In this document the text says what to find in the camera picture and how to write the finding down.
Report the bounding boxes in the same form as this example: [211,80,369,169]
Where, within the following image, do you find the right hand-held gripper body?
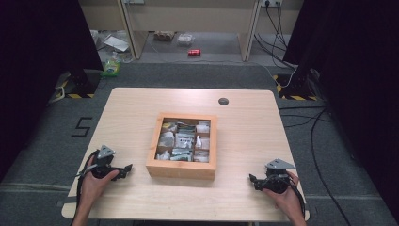
[260,157,296,195]

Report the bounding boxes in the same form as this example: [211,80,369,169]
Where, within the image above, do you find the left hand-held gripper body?
[91,144,122,181]

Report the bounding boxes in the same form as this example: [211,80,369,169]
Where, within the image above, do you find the wooden box with glass lid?
[145,112,218,181]

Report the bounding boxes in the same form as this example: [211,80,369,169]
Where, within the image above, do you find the person's right hand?
[263,170,307,220]

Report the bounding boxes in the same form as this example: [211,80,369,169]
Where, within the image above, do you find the person's left hand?
[79,155,120,205]

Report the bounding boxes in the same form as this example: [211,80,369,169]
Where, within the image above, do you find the group of assorted sachets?
[155,118,211,164]

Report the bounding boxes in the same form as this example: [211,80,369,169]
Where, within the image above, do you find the stand base with hazard tape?
[272,73,320,102]
[54,70,102,100]

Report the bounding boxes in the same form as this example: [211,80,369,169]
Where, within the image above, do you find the clear plastic bags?
[89,29,135,64]

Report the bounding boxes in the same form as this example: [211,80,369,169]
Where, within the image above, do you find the black curtain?
[282,0,399,220]
[0,0,104,183]

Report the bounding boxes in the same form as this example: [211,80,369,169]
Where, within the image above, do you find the brown carton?
[152,30,176,42]

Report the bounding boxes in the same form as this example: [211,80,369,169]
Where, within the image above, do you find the clear plastic container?
[176,33,195,48]

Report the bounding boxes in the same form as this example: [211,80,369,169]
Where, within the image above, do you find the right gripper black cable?
[288,180,307,218]

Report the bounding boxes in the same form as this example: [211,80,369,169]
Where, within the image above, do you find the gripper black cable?
[74,150,102,222]
[288,180,307,218]

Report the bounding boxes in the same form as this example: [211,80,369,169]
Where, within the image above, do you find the black floor cables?
[278,105,353,226]

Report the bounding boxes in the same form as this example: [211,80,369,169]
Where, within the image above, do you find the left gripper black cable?
[74,150,102,222]

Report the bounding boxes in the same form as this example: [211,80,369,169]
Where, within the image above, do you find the white floor cable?
[219,59,298,89]

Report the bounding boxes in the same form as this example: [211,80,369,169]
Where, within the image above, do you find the black cables from power strip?
[253,2,297,70]

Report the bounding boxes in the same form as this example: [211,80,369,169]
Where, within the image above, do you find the white desk frame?
[78,0,305,63]

